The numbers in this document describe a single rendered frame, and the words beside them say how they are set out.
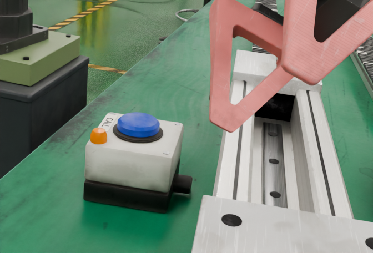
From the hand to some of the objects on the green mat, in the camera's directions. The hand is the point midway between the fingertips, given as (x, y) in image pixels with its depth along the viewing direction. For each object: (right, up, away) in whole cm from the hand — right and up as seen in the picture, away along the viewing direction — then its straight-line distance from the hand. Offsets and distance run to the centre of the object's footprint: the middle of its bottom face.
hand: (259, 91), depth 25 cm
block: (+5, -4, +44) cm, 44 cm away
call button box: (-8, -8, +30) cm, 32 cm away
